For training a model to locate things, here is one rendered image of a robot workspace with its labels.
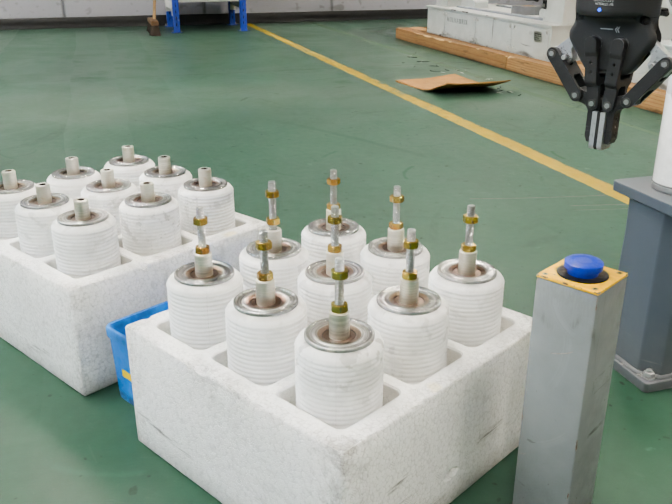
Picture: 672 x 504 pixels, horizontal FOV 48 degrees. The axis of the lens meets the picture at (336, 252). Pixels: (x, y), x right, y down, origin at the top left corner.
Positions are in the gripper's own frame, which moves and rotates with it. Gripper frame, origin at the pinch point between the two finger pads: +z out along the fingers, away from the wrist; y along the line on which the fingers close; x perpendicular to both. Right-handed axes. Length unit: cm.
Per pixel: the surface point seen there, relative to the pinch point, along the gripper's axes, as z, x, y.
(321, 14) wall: 41, 456, -493
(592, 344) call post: 21.4, -3.2, 3.5
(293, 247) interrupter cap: 21.5, -5.7, -38.8
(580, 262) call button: 13.9, -1.0, 0.1
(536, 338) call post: 22.8, -3.5, -2.6
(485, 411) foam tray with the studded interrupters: 36.5, -1.2, -9.5
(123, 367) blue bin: 41, -23, -58
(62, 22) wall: 42, 254, -605
